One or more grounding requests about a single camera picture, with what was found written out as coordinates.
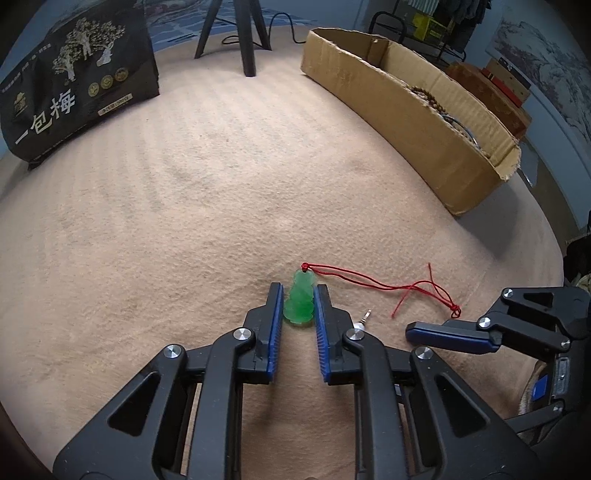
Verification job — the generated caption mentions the cardboard box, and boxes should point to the cardboard box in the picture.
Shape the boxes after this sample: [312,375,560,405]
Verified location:
[300,28,522,217]

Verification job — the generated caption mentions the black bangle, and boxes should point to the black bangle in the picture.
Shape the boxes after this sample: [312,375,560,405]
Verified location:
[443,113,492,160]

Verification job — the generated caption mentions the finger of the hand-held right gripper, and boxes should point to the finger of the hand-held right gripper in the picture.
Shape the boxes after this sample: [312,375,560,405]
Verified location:
[405,286,591,365]

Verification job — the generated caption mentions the wall poster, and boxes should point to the wall poster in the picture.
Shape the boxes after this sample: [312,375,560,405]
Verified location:
[489,7,591,139]

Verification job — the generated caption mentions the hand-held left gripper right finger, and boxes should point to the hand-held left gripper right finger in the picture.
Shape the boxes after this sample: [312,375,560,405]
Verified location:
[313,284,550,480]

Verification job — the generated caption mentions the dark hanging clothes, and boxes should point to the dark hanging clothes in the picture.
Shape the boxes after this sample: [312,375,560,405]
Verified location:
[438,0,490,21]

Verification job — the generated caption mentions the wooden bead necklace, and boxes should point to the wooden bead necklace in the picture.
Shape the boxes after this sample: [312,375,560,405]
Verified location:
[409,85,451,116]

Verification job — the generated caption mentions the yellow box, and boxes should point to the yellow box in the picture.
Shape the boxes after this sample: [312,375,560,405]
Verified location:
[412,13,451,41]

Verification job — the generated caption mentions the black printed bag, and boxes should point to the black printed bag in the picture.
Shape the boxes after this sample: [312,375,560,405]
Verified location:
[0,0,161,171]

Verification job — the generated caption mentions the green pendant with red cord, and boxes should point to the green pendant with red cord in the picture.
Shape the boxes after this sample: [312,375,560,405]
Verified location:
[283,262,462,329]

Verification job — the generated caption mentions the brown wooden box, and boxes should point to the brown wooden box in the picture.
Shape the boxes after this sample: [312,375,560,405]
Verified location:
[445,60,532,139]

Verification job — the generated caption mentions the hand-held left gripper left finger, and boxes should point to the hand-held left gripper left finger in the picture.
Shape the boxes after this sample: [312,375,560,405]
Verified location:
[53,281,284,480]

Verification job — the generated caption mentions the black power cable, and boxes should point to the black power cable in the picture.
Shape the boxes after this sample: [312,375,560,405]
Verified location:
[222,13,308,47]

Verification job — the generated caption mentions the black clothes rack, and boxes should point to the black clothes rack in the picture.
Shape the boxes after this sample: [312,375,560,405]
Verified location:
[369,0,467,63]

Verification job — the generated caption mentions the black tripod stand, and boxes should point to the black tripod stand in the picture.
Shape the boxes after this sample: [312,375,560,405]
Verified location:
[194,0,273,78]

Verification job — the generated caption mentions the blue patterned sheet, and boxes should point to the blue patterned sheet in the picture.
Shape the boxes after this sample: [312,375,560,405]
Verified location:
[143,0,370,54]

